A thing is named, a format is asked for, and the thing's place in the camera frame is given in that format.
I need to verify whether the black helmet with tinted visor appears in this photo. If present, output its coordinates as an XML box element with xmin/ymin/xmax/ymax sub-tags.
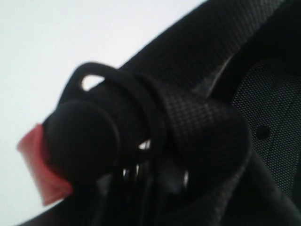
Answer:
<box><xmin>17</xmin><ymin>0</ymin><xmax>301</xmax><ymax>226</ymax></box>

